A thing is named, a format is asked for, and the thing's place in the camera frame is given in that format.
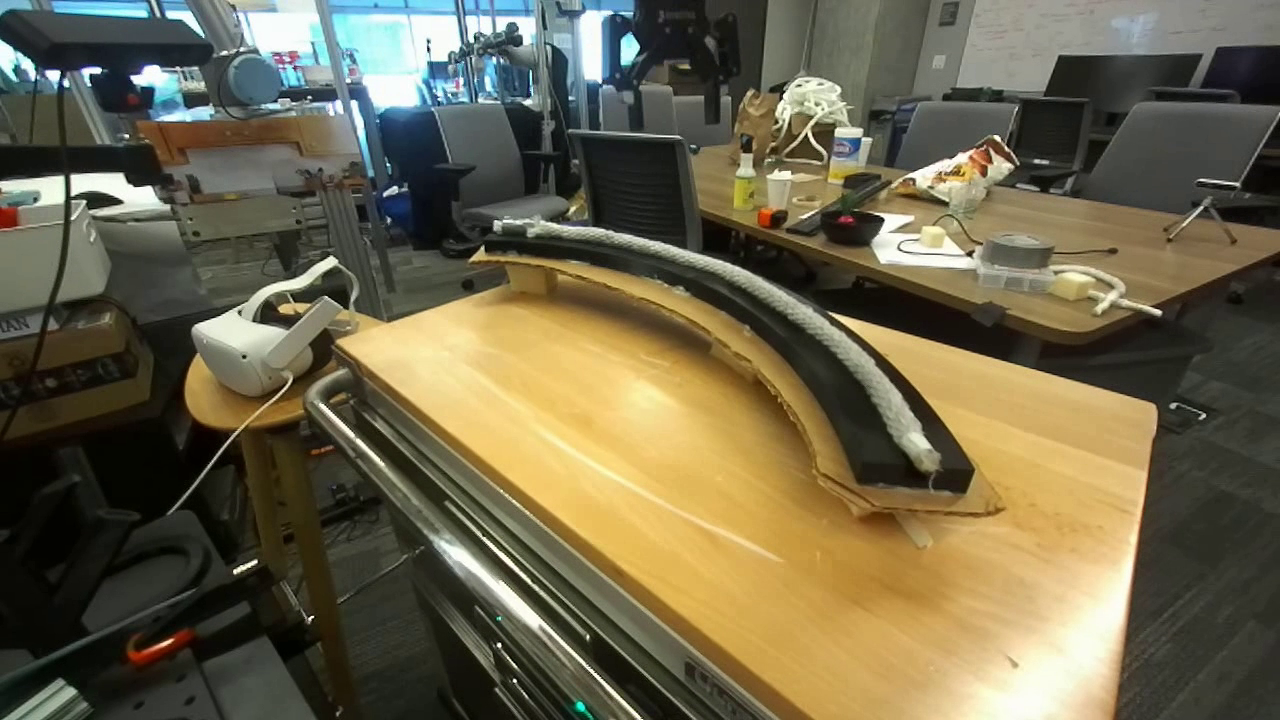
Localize black flat overhead shelf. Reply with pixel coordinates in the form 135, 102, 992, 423
0, 10, 215, 71

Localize black computer monitor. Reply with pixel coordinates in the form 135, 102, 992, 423
1196, 39, 1280, 108
1045, 52, 1209, 106

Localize white cord bundle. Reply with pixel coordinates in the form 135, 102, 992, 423
770, 71, 857, 170

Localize white plastic box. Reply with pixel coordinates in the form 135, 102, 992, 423
0, 185, 115, 321

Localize white VR headset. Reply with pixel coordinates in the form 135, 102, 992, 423
187, 251, 369, 399

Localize black rounded loop mat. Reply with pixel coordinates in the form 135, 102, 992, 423
0, 463, 222, 655

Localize white paper sheet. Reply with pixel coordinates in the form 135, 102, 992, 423
870, 212, 992, 275

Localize small black tripod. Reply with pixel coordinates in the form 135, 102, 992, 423
1158, 178, 1249, 250

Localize grey tape roll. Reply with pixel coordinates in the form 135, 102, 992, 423
976, 231, 1057, 281

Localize white blue canister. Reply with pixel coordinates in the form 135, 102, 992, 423
827, 122, 870, 187

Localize long wooden conference table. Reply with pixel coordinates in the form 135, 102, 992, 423
692, 138, 1280, 353

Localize crumpled snack bag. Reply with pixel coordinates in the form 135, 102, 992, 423
884, 133, 1025, 212

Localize round wooden stool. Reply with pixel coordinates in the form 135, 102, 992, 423
181, 312, 389, 711

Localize black mesh office chair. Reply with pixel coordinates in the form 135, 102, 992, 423
569, 130, 709, 258

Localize brown cardboard box stack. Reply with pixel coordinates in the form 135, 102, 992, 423
0, 295, 160, 449

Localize long black remote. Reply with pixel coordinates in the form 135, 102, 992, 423
783, 174, 890, 241

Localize orange handled black clamp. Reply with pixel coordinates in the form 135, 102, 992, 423
120, 623, 199, 673

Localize chrome cart handle bar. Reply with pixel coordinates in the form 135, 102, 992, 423
298, 365, 649, 720

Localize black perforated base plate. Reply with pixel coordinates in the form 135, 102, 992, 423
76, 638, 318, 720

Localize grey office chair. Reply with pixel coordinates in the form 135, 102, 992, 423
890, 95, 1025, 178
431, 102, 572, 251
1076, 95, 1280, 225

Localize small white bottle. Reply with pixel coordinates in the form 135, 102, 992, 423
759, 170, 800, 216

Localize black curved track on cardboard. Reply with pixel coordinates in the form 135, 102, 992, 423
462, 216, 1009, 524

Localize thin white headset cable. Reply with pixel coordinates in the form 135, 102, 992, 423
160, 368, 298, 519

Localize wooden workbench rack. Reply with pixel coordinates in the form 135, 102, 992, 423
133, 106, 369, 250

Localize black bowl with red item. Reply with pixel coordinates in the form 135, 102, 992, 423
817, 203, 886, 250

